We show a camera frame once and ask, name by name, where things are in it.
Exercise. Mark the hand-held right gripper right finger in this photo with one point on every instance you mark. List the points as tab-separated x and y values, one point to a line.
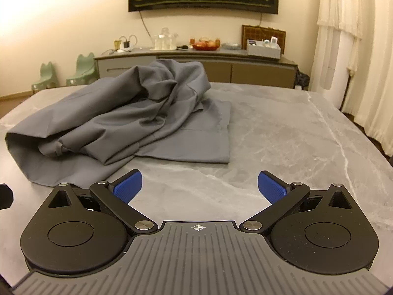
270	187

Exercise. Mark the grey pants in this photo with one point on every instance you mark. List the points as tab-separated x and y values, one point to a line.
122	123

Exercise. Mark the white curtain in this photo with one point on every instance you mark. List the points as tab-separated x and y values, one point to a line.
374	67

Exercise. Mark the clear glass dish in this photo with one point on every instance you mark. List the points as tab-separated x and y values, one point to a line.
231	46

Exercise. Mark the grey organizer box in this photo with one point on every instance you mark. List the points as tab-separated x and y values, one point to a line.
264	50

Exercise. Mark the green plastic chair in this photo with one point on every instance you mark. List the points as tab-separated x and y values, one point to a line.
84	67
47	76

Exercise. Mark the red fruit bowl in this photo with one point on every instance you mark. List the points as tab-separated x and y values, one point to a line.
205	45

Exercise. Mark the long grey sideboard cabinet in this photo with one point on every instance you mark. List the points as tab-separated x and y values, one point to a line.
261	70

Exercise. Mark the glass jug and cups set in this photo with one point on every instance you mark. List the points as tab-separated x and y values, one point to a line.
164	40

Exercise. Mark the white tower air conditioner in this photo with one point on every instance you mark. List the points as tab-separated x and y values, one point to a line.
333	67

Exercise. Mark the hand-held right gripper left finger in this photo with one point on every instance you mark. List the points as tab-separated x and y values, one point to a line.
129	186

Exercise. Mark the small yellow cup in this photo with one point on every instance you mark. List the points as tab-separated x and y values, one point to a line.
117	44

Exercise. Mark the white lace cover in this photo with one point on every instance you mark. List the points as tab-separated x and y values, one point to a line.
337	3

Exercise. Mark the black bag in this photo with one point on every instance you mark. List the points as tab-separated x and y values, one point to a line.
302	80

